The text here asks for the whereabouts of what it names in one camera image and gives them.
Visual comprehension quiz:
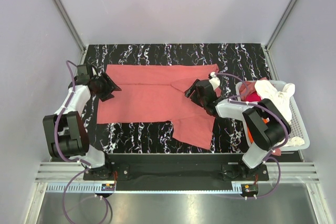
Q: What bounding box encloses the salmon pink t shirt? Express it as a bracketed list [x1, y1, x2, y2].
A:
[97, 65, 219, 150]

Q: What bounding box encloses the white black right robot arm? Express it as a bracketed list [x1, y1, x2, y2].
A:
[184, 72, 291, 180]

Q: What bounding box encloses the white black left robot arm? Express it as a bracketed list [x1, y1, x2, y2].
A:
[43, 64, 121, 180]

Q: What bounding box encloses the dusty pink t shirt in basket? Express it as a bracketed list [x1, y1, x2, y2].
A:
[239, 81, 256, 101]

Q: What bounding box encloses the black marble pattern mat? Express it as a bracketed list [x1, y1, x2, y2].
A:
[82, 43, 271, 154]

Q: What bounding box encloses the magenta t shirt in basket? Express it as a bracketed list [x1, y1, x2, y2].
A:
[245, 91, 262, 102]

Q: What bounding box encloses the white plastic laundry basket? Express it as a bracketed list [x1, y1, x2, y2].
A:
[235, 80, 310, 153]

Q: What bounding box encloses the white t shirt in basket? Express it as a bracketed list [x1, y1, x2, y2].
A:
[254, 79, 307, 147]

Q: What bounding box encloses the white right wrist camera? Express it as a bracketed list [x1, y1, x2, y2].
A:
[209, 72, 220, 91]

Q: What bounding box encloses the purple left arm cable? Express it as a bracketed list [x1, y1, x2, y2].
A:
[54, 60, 113, 222]

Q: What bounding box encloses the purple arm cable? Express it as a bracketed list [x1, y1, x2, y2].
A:
[214, 72, 293, 201]
[54, 60, 113, 222]

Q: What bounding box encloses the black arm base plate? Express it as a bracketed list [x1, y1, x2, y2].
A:
[83, 153, 269, 193]

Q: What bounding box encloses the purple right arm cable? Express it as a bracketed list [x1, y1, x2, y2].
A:
[214, 72, 293, 201]

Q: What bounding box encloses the left aluminium frame post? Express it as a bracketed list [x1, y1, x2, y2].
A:
[52, 0, 86, 53]

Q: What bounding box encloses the aluminium frame post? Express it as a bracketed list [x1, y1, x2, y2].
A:
[52, 0, 86, 53]
[265, 0, 298, 50]

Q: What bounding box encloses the slotted grey cable duct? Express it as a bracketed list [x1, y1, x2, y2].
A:
[46, 183, 116, 194]

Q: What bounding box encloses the right aluminium frame post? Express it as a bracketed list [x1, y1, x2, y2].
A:
[265, 0, 298, 50]

